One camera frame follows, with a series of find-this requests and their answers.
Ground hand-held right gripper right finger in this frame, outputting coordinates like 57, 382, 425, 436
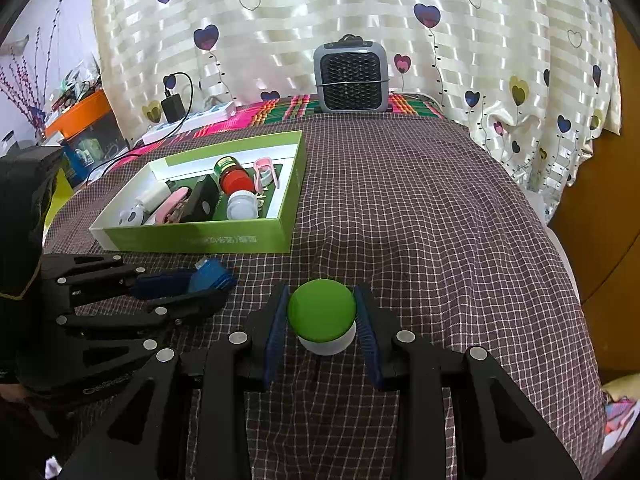
352, 284, 583, 480

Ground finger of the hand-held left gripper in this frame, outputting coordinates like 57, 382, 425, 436
55, 287, 232, 331
41, 254, 199, 301

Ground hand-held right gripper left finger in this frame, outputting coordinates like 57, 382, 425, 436
60, 282, 291, 480

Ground small blue box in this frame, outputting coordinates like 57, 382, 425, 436
189, 257, 238, 293

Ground green-lidded white jar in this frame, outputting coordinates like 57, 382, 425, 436
287, 279, 358, 357

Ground green and white cardboard box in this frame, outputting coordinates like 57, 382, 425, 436
89, 130, 308, 255

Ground white round panda gadget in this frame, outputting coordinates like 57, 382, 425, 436
117, 199, 150, 226

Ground pink clip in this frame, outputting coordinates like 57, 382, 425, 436
154, 186, 193, 226

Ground black rectangular device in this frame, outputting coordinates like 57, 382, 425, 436
177, 175, 223, 224

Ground white charger plug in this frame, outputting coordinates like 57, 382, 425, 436
134, 182, 173, 213

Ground small white jar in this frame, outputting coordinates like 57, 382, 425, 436
226, 189, 260, 222

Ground red-lidded sauce jar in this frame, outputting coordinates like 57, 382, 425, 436
213, 156, 253, 196

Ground pink eyelash curler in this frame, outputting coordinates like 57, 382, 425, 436
252, 157, 282, 196

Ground green and yellow box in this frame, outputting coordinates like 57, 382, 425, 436
44, 167, 76, 238

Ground purple flower branches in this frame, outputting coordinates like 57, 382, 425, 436
0, 0, 66, 126

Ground brown checked blanket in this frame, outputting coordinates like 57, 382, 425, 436
42, 115, 608, 480

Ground orange-lidded storage bin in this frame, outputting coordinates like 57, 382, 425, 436
44, 90, 132, 181

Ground clutter of small items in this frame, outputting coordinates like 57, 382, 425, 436
47, 57, 108, 111

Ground black power adapter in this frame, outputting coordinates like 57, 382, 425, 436
161, 94, 185, 123

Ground white power strip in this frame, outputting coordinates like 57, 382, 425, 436
141, 100, 237, 143

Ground colourful striped mat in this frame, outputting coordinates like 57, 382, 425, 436
120, 91, 451, 163

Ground grey fan heater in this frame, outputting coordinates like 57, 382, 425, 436
313, 34, 391, 113

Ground colourful cloth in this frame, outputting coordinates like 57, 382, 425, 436
600, 375, 636, 456

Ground wooden wardrobe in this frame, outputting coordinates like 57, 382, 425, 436
547, 10, 640, 386

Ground heart-print striped curtain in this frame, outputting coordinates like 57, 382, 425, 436
90, 0, 626, 211

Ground black cable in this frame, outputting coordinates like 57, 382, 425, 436
87, 72, 196, 188

